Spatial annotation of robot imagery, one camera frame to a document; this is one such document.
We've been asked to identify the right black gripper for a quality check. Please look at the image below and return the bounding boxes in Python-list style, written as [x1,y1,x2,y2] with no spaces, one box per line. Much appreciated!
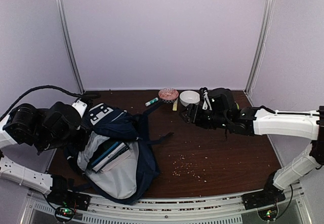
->
[178,104,229,130]

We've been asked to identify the white green glue stick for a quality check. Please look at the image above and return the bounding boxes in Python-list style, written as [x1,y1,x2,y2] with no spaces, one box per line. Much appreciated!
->
[145,97,158,107]

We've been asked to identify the dark blue Humor book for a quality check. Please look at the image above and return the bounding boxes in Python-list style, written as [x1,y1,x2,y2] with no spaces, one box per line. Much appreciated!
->
[88,140,128,167]

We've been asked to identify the white book pink flowers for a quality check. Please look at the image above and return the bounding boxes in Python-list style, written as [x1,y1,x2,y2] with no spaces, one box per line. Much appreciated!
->
[92,147,131,172]

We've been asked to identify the navy blue student backpack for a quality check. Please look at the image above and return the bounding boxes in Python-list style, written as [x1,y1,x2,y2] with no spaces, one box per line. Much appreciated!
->
[64,103,172,205]

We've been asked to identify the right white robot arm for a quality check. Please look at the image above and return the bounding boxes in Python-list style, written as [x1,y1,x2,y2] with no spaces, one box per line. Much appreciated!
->
[179,87,323,205]

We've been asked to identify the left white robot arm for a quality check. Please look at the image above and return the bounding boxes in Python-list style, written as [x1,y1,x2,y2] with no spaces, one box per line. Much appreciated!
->
[1,85,101,206]

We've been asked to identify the yellow highlighter marker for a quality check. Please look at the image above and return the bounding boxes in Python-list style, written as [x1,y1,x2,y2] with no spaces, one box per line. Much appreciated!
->
[172,100,178,111]

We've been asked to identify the white ceramic bowl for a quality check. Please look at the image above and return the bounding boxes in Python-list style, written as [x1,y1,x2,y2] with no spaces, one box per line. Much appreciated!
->
[179,90,200,107]

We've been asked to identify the red patterned small bowl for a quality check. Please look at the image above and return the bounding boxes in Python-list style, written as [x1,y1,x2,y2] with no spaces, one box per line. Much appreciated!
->
[158,87,179,103]

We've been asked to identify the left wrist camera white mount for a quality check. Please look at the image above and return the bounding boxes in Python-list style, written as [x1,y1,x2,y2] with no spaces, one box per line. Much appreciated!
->
[71,99,93,119]

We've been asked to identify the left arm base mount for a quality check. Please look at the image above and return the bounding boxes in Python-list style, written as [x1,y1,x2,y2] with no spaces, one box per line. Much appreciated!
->
[43,191,91,223]

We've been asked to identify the front aluminium rail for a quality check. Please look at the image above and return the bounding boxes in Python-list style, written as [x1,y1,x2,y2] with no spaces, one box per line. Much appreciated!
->
[24,181,312,224]

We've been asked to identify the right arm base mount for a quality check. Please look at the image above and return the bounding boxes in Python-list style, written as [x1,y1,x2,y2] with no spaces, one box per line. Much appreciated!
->
[242,190,286,222]

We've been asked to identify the left aluminium frame post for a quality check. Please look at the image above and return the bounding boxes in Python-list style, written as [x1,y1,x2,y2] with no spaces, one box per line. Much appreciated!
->
[56,0,85,93]

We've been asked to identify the aluminium frame post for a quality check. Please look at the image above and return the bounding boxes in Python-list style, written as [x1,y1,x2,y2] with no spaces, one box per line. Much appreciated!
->
[245,0,274,96]
[56,0,85,93]

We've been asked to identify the right aluminium frame post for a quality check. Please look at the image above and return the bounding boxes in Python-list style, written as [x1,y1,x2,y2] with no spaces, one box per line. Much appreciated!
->
[245,0,274,96]

